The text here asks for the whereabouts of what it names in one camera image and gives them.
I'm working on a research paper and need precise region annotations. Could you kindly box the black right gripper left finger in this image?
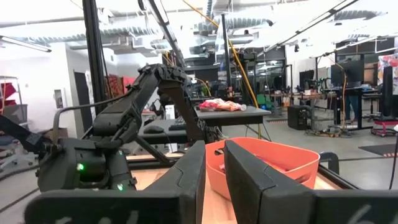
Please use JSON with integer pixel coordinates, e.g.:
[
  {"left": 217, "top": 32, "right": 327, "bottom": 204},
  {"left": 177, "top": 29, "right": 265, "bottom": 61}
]
[{"left": 24, "top": 139, "right": 206, "bottom": 224}]

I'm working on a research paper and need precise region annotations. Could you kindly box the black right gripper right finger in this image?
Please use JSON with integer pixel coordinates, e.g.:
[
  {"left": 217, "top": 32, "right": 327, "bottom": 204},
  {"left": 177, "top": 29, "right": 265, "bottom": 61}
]
[{"left": 223, "top": 139, "right": 398, "bottom": 224}]

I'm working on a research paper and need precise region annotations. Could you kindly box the orange plastic basket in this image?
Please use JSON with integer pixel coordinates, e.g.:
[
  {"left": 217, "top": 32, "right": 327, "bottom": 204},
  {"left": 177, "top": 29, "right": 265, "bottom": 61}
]
[{"left": 205, "top": 136, "right": 321, "bottom": 202}]

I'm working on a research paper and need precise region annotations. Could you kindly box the black computer mouse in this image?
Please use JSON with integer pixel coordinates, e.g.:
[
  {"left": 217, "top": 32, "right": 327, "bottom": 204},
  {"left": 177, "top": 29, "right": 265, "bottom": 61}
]
[{"left": 142, "top": 124, "right": 165, "bottom": 134}]

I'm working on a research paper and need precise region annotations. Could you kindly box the black box on floor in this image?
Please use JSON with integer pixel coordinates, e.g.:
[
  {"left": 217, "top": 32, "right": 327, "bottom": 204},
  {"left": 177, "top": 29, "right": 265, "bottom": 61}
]
[{"left": 287, "top": 105, "right": 312, "bottom": 131}]

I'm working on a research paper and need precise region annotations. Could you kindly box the backlit black keyboard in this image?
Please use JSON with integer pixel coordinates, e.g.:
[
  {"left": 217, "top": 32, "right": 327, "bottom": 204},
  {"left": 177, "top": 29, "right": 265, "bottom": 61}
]
[{"left": 167, "top": 116, "right": 188, "bottom": 131}]

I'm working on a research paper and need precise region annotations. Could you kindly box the black desk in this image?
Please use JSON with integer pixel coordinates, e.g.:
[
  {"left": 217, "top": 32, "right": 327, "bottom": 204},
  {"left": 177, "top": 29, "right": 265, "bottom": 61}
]
[{"left": 138, "top": 105, "right": 272, "bottom": 146}]

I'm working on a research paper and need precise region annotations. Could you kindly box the orange snack bag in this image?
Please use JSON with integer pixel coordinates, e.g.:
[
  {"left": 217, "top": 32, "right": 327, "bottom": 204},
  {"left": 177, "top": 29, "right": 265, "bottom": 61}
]
[{"left": 198, "top": 98, "right": 248, "bottom": 112}]

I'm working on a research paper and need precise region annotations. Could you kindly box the red stool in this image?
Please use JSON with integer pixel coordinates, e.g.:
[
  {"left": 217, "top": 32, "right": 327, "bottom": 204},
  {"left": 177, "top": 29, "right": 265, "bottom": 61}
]
[{"left": 371, "top": 119, "right": 398, "bottom": 138}]

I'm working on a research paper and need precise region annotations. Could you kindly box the person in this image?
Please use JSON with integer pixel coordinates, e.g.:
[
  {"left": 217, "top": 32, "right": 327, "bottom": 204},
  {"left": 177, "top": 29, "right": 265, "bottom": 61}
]
[{"left": 341, "top": 57, "right": 364, "bottom": 124}]

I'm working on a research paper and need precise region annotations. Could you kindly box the ceiling light fixture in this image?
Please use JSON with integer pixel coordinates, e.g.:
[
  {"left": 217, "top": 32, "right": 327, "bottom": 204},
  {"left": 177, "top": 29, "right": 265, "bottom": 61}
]
[{"left": 0, "top": 35, "right": 53, "bottom": 54}]

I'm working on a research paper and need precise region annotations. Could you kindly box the black frame clamp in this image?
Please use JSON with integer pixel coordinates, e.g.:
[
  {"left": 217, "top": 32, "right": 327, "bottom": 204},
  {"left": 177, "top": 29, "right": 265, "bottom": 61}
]
[{"left": 319, "top": 151, "right": 340, "bottom": 175}]

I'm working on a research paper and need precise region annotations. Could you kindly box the yellow hanging cable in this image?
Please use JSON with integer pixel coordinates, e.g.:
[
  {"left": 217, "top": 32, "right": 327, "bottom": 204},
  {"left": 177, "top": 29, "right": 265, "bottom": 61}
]
[{"left": 183, "top": 0, "right": 262, "bottom": 139}]

